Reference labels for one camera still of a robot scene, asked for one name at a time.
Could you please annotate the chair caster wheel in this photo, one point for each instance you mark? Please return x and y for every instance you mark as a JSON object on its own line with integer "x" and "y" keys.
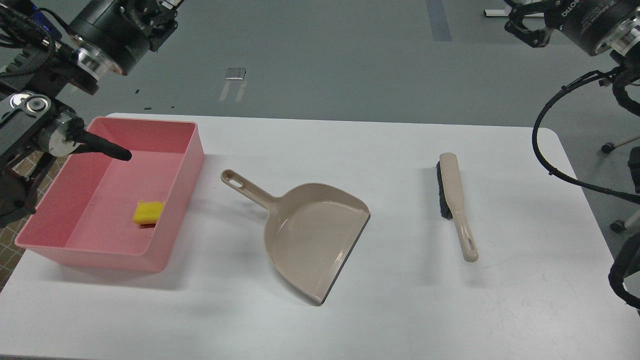
{"x": 610, "y": 146}

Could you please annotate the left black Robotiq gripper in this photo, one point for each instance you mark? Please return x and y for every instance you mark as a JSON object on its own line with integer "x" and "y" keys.
{"x": 114, "y": 35}

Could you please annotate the beige hand brush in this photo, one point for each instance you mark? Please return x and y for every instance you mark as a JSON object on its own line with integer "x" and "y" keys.
{"x": 452, "y": 204}

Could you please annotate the pink plastic bin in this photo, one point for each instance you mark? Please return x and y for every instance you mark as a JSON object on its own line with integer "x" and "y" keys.
{"x": 85, "y": 217}

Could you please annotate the beige plastic dustpan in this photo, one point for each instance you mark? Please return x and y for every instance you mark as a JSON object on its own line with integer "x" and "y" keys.
{"x": 310, "y": 231}

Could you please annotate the yellow sponge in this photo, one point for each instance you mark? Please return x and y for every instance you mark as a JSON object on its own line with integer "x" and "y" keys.
{"x": 147, "y": 213}

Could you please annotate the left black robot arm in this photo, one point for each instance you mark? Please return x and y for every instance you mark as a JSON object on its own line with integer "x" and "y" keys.
{"x": 36, "y": 127}

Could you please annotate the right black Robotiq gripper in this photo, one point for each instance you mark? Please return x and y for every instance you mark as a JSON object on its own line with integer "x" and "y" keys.
{"x": 595, "y": 26}

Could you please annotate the grey floor plate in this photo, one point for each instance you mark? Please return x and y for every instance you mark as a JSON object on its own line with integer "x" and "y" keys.
{"x": 235, "y": 74}

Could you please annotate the brown checkered cloth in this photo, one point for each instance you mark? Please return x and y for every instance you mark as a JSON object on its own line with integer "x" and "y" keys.
{"x": 24, "y": 180}

